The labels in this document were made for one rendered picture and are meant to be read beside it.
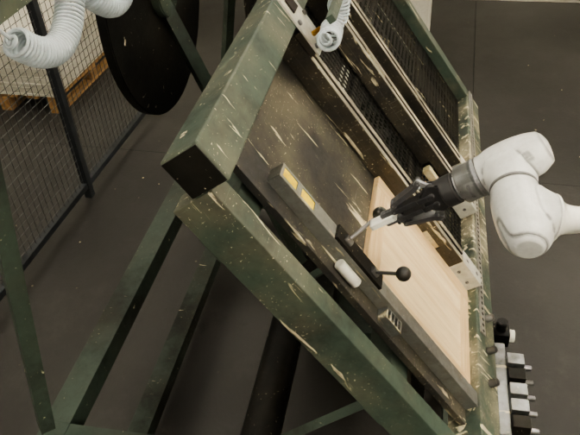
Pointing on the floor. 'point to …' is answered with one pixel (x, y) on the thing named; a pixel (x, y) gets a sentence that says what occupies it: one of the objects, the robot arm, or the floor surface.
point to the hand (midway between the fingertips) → (383, 219)
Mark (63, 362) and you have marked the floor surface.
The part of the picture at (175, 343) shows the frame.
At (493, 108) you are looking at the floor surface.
